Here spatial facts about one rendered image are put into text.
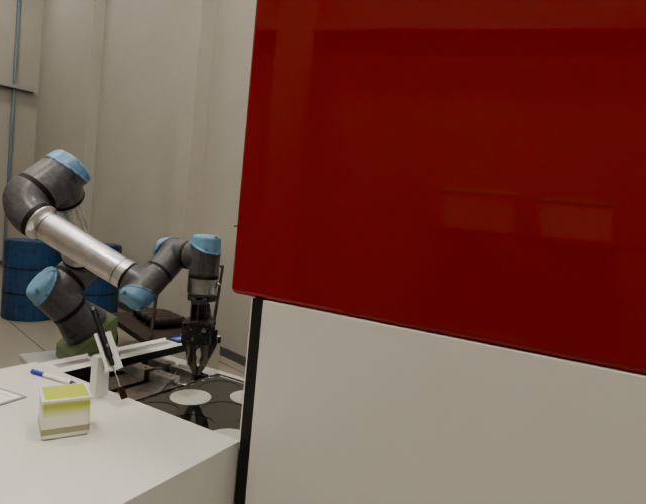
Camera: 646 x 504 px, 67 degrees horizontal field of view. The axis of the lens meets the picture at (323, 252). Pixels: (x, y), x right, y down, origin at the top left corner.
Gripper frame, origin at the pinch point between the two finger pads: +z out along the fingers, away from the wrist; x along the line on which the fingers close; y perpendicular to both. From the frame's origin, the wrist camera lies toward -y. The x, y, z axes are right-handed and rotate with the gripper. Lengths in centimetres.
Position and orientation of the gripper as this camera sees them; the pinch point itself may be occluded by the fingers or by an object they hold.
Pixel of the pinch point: (197, 369)
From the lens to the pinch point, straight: 134.0
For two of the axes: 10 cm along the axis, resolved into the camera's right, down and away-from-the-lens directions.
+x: 9.9, 0.9, 0.9
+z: -0.9, 9.9, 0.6
